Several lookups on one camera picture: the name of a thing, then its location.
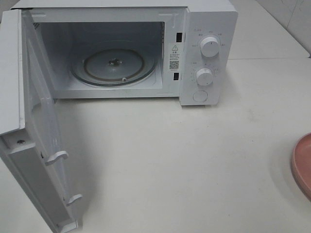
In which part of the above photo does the white microwave knob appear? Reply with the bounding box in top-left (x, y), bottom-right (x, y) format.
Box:
top-left (199, 35), bottom-right (220, 58)
top-left (196, 68), bottom-right (214, 86)

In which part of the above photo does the white microwave door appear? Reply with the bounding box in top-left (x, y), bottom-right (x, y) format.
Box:
top-left (0, 9), bottom-right (82, 233)

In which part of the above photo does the pink round plate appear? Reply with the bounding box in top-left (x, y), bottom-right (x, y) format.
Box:
top-left (291, 133), bottom-right (311, 200)

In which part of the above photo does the glass microwave turntable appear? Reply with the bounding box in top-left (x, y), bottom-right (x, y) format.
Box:
top-left (70, 48), bottom-right (157, 87)

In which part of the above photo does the white microwave oven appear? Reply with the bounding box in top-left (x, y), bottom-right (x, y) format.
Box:
top-left (9, 0), bottom-right (238, 106)

